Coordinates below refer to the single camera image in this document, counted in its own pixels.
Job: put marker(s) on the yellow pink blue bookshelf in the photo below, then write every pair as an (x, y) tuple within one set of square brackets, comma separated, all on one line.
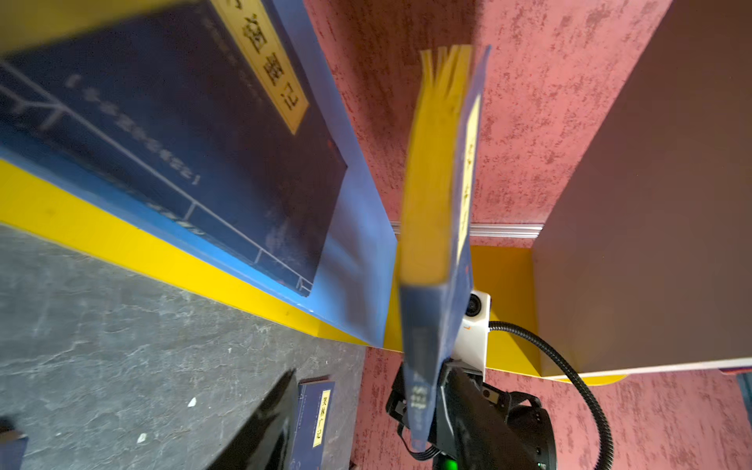
[(623, 127)]

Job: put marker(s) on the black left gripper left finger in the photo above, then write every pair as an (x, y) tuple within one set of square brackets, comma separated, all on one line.
[(265, 440)]

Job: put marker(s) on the blue chinese book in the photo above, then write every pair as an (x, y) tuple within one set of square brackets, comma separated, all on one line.
[(13, 445), (435, 265), (312, 413), (200, 110)]

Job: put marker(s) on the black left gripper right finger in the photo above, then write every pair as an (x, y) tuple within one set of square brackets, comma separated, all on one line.
[(476, 432)]

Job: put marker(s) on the right aluminium corner post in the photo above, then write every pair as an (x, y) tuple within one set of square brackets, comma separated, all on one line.
[(486, 230)]

